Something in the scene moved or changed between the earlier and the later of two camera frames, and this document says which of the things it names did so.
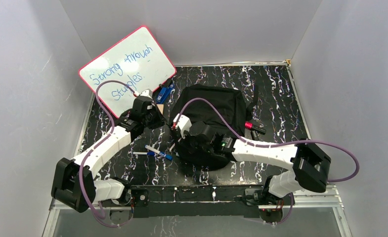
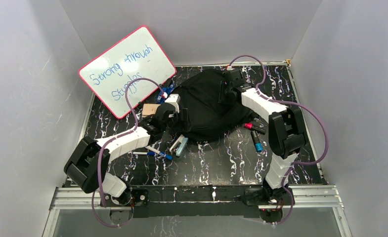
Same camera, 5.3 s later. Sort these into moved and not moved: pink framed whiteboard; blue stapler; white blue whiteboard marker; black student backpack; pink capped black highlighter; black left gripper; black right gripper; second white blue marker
Moved: black student backpack; black right gripper; black left gripper
Not moved: white blue whiteboard marker; pink framed whiteboard; second white blue marker; blue stapler; pink capped black highlighter
